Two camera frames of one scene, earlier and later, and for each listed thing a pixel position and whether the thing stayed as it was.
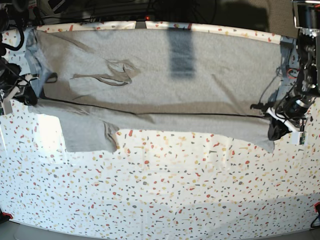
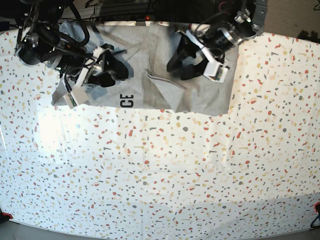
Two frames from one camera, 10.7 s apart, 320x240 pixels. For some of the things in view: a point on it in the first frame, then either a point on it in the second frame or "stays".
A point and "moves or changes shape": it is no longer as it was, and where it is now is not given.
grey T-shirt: x=204 y=83 moves or changes shape
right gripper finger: x=279 y=118 -> x=189 y=71
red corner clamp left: x=10 y=215 stays
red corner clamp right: x=315 y=205 stays
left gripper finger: x=30 y=98 -> x=112 y=65
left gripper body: x=13 y=84 -> x=79 y=64
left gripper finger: x=7 y=106 -> x=103 y=79
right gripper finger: x=277 y=129 -> x=187 y=46
